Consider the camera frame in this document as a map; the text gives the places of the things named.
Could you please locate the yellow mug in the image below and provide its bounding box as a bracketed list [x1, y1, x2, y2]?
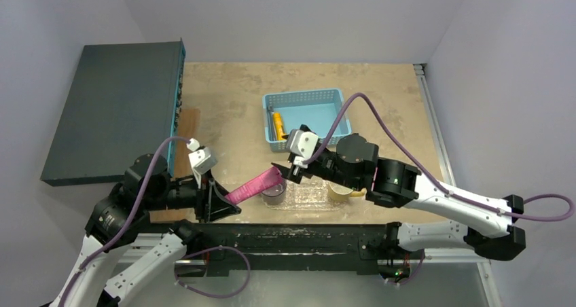
[327, 182, 366, 202]

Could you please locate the pink toothpaste tube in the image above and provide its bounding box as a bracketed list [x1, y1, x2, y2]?
[225, 166, 283, 204]

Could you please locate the yellow toothpaste tube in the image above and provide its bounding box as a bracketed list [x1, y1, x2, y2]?
[272, 111, 287, 141]

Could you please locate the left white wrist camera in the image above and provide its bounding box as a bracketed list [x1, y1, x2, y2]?
[186, 138, 218, 177]

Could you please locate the clear textured oval tray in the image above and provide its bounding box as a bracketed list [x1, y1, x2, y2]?
[261, 179, 349, 212]

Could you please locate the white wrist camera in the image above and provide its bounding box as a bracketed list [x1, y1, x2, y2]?
[286, 129, 319, 168]
[186, 138, 218, 177]

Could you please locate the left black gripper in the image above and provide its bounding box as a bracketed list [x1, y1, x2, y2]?
[147, 166, 242, 220]

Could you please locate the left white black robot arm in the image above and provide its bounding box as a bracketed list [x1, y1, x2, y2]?
[50, 153, 241, 306]

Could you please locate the dark grey flat box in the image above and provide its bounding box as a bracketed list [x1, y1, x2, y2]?
[40, 40, 186, 187]

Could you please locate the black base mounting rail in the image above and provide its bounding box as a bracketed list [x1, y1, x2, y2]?
[185, 222, 427, 275]

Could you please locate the grey toothbrush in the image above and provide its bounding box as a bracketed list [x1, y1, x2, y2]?
[267, 106, 276, 141]

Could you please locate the light blue perforated basket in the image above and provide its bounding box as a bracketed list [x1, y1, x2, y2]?
[262, 88, 345, 153]

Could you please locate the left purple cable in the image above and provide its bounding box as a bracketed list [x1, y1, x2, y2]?
[58, 136, 251, 307]

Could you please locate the purple translucent mug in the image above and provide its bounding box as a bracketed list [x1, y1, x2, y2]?
[260, 183, 286, 206]

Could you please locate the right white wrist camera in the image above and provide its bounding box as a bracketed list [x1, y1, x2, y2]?
[286, 129, 319, 168]

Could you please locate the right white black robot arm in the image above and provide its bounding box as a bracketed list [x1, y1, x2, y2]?
[277, 130, 526, 261]

